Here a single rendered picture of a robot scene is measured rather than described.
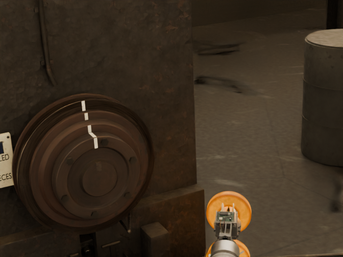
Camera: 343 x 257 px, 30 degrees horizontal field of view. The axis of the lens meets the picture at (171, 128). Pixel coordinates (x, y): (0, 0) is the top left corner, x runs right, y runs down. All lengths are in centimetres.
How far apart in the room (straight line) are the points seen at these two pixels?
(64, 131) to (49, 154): 8
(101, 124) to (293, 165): 287
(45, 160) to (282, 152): 317
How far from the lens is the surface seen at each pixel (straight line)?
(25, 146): 200
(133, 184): 208
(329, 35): 479
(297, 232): 390
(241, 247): 230
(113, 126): 204
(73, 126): 200
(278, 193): 434
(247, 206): 219
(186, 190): 245
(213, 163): 476
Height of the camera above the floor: 198
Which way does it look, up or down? 21 degrees down
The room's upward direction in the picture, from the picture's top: 3 degrees counter-clockwise
